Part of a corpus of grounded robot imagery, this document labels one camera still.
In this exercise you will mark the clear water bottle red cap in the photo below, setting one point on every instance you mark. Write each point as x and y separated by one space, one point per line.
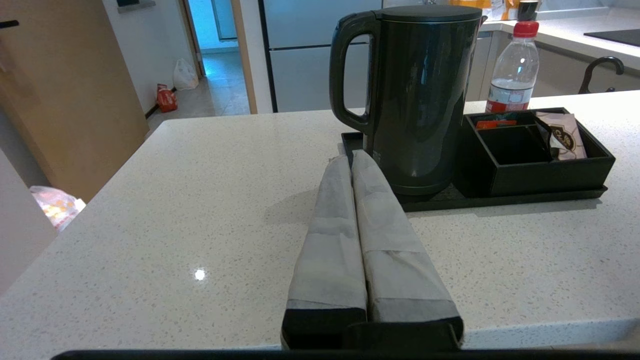
512 65

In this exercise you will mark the black curved hook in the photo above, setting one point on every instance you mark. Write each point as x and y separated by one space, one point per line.
602 62

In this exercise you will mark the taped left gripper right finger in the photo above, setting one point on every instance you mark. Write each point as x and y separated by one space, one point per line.
395 260

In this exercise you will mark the red sachet packet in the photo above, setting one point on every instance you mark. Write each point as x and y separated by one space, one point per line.
495 124

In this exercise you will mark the dark framed window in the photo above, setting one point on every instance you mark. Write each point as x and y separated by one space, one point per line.
135 5

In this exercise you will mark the silver refrigerator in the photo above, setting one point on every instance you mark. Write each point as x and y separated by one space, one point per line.
310 60

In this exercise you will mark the black compartment organizer box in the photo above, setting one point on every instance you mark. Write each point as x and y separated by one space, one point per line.
550 175

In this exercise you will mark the brown wooden door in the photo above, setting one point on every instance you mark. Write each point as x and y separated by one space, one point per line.
65 90

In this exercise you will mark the black induction cooktop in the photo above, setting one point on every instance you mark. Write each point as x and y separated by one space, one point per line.
617 37

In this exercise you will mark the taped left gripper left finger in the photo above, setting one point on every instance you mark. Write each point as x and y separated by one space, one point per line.
330 250

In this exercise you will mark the beige tea bag sachet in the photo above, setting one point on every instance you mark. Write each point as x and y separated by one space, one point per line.
567 137

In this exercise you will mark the small box yellow tape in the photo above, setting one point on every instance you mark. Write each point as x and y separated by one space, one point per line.
510 7

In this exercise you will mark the cardboard box yellow tape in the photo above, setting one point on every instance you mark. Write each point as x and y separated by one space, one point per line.
470 2

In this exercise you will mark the red bag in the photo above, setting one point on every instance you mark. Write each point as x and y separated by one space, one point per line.
167 100

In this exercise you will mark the black mug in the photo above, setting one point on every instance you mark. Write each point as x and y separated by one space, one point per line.
527 9

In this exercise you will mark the grey sink base cabinet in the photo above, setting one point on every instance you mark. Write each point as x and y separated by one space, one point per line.
477 70

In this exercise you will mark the white plastic bag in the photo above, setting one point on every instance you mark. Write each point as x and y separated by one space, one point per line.
185 76

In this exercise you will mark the black electric kettle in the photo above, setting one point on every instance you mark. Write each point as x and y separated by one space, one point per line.
425 100

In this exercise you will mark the white cabinet panel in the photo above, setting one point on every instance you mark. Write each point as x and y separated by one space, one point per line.
20 235

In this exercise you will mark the black serving tray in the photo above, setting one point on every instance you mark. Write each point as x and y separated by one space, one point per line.
500 201

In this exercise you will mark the grey cooktop base cabinet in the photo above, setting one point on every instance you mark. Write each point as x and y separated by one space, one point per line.
557 75

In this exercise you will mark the translucent bag colourful contents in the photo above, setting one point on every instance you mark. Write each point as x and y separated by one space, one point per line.
57 206

